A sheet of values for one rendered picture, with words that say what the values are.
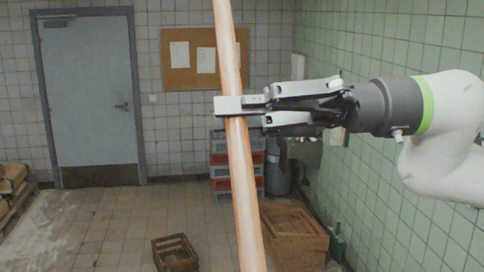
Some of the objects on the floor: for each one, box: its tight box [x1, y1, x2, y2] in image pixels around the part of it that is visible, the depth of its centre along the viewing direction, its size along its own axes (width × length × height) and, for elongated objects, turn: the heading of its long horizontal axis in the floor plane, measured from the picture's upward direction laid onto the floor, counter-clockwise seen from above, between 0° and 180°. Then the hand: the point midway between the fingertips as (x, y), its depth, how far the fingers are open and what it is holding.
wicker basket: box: [262, 229, 326, 272], centre depth 335 cm, size 49×56×28 cm
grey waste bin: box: [264, 143, 293, 197], centre depth 455 cm, size 37×37×55 cm
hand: (237, 113), depth 54 cm, fingers closed on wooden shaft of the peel, 3 cm apart
